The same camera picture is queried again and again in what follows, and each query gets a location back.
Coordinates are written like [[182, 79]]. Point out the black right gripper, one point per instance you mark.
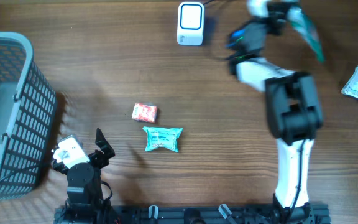
[[276, 19]]

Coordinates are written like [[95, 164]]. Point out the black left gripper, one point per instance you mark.
[[102, 160]]

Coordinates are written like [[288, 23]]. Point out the green 3M wipes packet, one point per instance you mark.
[[307, 29]]

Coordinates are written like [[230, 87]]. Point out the red white small packet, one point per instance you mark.
[[145, 113]]

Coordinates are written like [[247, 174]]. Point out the teal tissue packet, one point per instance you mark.
[[162, 137]]

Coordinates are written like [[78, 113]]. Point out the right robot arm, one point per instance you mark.
[[293, 110]]

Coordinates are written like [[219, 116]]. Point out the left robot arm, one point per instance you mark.
[[85, 203]]

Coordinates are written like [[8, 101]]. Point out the white barcode scanner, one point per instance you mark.
[[190, 25]]

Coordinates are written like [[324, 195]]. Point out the grey plastic shopping basket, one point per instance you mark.
[[27, 108]]

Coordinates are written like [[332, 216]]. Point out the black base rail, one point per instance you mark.
[[204, 214]]

